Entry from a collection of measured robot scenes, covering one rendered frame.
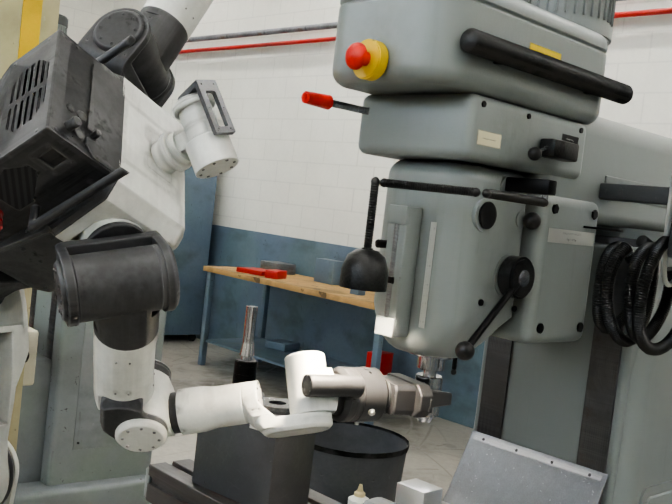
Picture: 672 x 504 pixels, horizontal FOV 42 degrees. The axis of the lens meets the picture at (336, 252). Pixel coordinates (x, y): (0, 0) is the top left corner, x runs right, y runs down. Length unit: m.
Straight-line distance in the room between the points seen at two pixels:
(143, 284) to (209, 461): 0.74
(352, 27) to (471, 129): 0.25
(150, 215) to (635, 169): 0.95
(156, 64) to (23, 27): 1.48
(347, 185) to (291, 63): 1.45
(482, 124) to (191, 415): 0.63
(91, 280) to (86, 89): 0.28
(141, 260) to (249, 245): 7.46
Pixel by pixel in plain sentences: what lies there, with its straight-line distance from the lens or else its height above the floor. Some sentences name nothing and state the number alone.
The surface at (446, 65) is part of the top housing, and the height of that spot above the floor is 1.75.
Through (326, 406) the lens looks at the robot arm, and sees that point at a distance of 1.37.
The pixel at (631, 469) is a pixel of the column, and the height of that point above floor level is 1.11.
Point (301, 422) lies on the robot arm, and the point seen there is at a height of 1.20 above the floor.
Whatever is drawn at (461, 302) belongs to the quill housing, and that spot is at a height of 1.41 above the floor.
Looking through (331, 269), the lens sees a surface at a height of 1.01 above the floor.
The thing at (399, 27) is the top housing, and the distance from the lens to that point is 1.33.
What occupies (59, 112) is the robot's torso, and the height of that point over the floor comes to 1.62.
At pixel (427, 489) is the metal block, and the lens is 1.54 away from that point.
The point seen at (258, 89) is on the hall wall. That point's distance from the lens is 8.79.
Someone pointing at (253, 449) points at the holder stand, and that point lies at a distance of 1.75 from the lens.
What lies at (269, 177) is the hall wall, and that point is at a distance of 8.48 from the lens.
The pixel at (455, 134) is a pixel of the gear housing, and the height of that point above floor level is 1.66.
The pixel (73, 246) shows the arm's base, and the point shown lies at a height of 1.44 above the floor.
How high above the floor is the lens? 1.54
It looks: 3 degrees down
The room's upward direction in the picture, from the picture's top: 7 degrees clockwise
